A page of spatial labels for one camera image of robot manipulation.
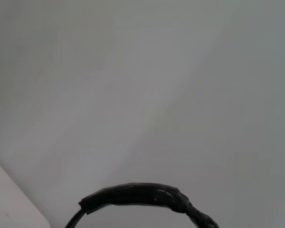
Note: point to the black round teapot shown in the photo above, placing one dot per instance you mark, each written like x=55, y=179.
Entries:
x=133, y=192

